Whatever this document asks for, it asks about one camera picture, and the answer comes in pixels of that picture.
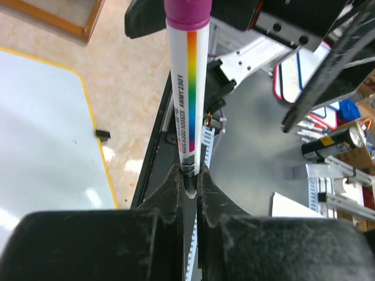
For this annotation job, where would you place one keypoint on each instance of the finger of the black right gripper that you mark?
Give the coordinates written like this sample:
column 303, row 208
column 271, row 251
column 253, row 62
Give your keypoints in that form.
column 144, row 17

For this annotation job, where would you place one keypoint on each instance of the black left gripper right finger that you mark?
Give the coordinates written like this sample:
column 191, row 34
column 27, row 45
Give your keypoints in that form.
column 233, row 245

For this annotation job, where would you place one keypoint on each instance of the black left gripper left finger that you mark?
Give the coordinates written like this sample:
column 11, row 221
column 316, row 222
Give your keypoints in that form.
column 145, row 243

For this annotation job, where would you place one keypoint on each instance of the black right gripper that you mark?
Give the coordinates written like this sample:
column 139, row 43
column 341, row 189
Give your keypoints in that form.
column 302, row 23

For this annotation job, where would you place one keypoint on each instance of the purple-capped whiteboard marker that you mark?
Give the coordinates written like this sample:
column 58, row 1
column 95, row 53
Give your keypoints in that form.
column 188, row 25

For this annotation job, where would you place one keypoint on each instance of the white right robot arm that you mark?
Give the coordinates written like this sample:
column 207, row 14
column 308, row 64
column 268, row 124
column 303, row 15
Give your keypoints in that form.
column 253, row 58

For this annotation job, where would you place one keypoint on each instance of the red-framed small whiteboard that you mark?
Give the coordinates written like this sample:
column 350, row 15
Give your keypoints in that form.
column 292, row 75

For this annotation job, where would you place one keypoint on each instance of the blue-framed small whiteboard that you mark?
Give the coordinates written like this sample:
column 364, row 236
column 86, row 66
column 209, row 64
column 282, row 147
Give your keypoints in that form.
column 326, row 115

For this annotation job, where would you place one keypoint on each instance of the black whiteboard clip upper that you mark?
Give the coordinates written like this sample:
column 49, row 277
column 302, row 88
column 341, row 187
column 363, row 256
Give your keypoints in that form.
column 102, row 134

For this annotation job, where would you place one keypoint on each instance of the yellow-framed whiteboard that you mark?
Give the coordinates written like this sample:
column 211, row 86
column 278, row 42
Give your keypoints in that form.
column 51, row 158

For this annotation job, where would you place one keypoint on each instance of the black yellow battery can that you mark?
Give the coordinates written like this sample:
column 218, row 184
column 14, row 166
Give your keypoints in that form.
column 336, row 143

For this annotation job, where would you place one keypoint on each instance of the orange wooden rack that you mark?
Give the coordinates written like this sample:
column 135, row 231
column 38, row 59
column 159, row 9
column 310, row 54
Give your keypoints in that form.
column 77, row 18

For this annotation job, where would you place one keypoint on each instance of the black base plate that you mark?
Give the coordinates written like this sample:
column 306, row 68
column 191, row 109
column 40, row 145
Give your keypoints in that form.
column 161, row 153

